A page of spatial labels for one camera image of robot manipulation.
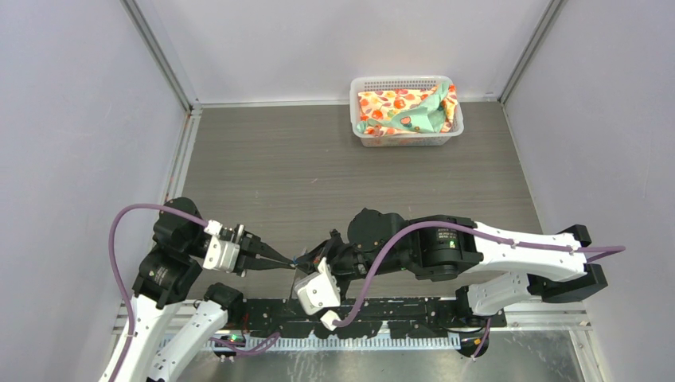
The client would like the large metal keyring disc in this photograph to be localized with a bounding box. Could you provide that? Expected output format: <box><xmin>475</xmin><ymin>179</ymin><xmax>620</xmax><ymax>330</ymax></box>
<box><xmin>288</xmin><ymin>247</ymin><xmax>315</xmax><ymax>300</ymax></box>

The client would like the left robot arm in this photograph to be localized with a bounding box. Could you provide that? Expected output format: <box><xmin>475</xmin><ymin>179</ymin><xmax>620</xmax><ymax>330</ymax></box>
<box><xmin>100</xmin><ymin>197</ymin><xmax>295</xmax><ymax>381</ymax></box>

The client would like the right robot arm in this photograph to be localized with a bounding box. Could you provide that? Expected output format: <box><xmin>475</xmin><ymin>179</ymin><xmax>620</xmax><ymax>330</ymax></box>
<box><xmin>295</xmin><ymin>209</ymin><xmax>608</xmax><ymax>327</ymax></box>

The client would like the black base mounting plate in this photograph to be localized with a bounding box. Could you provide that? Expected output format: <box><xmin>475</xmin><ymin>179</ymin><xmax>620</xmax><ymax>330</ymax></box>
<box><xmin>232</xmin><ymin>296</ymin><xmax>507</xmax><ymax>340</ymax></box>

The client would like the white plastic basket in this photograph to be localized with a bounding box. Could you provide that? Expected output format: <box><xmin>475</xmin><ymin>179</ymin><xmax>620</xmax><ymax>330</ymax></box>
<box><xmin>349</xmin><ymin>76</ymin><xmax>464</xmax><ymax>147</ymax></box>

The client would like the floral patterned cloth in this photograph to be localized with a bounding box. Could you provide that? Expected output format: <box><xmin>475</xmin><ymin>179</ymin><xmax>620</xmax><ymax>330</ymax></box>
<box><xmin>356</xmin><ymin>81</ymin><xmax>458</xmax><ymax>136</ymax></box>

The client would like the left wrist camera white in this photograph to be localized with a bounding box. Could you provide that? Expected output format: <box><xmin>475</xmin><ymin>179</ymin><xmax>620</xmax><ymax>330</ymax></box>
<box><xmin>203</xmin><ymin>220</ymin><xmax>244</xmax><ymax>273</ymax></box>

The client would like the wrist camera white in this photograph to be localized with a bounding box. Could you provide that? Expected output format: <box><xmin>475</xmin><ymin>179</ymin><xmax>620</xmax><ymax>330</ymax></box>
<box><xmin>294</xmin><ymin>258</ymin><xmax>341</xmax><ymax>331</ymax></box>
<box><xmin>203</xmin><ymin>220</ymin><xmax>244</xmax><ymax>273</ymax></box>

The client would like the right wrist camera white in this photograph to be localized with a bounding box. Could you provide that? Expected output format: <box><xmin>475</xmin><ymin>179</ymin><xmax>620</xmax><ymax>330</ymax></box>
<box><xmin>294</xmin><ymin>258</ymin><xmax>341</xmax><ymax>331</ymax></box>

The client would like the aluminium frame rail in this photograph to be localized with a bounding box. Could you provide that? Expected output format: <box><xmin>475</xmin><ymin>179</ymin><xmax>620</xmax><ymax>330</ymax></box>
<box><xmin>111</xmin><ymin>294</ymin><xmax>595</xmax><ymax>353</ymax></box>

